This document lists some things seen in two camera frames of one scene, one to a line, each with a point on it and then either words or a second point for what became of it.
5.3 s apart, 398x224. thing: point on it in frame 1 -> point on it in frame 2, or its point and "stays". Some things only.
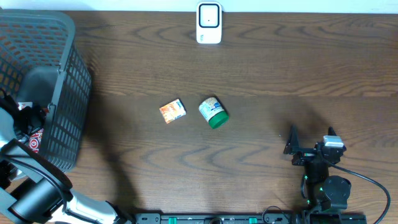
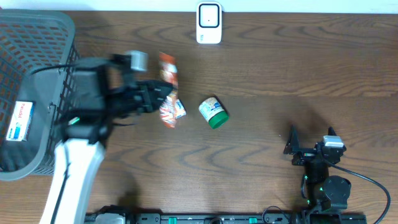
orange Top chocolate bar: [35, 140] -> [171, 108]
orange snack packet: [173, 111] stays
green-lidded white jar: [212, 112] stays
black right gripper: [293, 147] stays
